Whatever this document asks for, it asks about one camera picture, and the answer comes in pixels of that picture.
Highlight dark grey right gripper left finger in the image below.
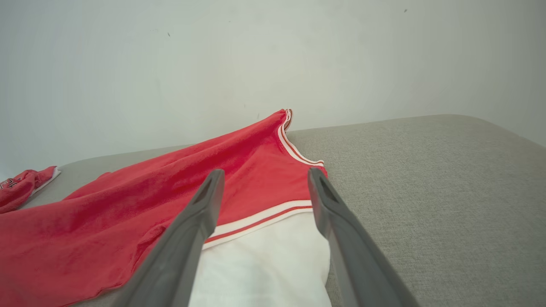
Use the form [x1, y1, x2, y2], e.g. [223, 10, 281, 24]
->
[112, 169, 225, 307]

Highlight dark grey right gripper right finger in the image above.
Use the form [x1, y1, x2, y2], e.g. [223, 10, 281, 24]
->
[308, 168, 421, 307]

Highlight red Bulls basketball jersey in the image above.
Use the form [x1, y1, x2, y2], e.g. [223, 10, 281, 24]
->
[0, 109, 332, 307]

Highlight red shorts with white stripe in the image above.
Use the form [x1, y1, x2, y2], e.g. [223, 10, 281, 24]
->
[0, 166, 61, 214]

